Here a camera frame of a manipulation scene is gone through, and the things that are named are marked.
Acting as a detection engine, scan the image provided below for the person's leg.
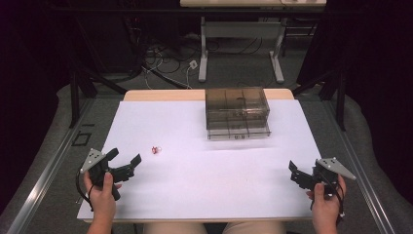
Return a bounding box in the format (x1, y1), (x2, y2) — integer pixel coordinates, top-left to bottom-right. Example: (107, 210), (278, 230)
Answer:
(142, 221), (208, 234)
(222, 221), (287, 234)

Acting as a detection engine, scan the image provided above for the person's left leg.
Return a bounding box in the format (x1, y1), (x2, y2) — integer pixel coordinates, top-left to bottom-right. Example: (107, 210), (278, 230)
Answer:
(142, 221), (208, 234)

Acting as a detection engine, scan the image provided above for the smoky transparent plastic drawer box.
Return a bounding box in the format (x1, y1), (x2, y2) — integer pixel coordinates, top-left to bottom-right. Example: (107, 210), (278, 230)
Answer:
(205, 86), (273, 141)

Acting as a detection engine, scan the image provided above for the tangle of black floor cables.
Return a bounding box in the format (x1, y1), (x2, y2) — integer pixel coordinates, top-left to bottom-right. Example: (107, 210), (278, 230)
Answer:
(130, 19), (264, 76)

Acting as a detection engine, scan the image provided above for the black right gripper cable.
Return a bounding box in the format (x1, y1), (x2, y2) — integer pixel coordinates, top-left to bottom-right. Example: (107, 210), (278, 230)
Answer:
(310, 170), (346, 227)

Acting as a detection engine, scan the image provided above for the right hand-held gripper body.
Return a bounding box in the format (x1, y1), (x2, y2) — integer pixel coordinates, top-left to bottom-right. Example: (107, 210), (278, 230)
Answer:
(297, 157), (357, 198)

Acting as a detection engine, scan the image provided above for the white desk with metal legs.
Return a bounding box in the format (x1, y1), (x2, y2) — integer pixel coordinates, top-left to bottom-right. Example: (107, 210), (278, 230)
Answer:
(179, 0), (327, 85)

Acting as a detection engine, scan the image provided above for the person's right leg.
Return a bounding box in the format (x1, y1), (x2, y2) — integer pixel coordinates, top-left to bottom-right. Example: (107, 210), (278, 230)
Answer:
(222, 221), (287, 234)

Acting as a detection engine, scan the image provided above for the white table mat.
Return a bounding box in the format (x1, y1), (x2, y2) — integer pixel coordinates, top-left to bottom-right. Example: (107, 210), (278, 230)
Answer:
(76, 98), (322, 220)

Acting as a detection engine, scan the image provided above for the person's left hand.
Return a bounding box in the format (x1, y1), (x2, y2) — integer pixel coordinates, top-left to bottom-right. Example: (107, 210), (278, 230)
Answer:
(83, 172), (123, 226)

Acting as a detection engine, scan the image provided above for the person's right hand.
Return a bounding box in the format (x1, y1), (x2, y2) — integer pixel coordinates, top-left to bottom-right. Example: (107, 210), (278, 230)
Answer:
(306, 175), (347, 228)

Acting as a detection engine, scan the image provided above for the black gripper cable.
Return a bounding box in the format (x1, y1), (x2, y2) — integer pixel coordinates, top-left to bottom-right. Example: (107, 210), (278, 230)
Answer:
(310, 170), (346, 227)
(75, 168), (94, 213)

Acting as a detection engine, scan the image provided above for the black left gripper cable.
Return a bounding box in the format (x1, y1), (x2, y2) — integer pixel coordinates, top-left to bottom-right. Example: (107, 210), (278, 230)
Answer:
(75, 168), (94, 213)

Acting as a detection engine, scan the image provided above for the aluminium rail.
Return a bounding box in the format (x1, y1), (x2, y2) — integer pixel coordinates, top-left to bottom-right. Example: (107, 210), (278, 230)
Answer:
(5, 97), (95, 234)
(321, 97), (397, 234)

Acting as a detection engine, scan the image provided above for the white floor cable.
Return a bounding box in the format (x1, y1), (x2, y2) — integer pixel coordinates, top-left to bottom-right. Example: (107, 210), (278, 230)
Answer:
(141, 48), (196, 91)

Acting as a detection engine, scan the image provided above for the black metal stand frame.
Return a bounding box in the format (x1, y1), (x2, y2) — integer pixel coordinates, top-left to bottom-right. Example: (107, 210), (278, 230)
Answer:
(291, 68), (347, 132)
(68, 62), (129, 130)

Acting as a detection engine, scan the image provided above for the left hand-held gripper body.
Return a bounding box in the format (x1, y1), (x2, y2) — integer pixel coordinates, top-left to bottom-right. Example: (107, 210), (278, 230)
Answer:
(80, 148), (135, 202)

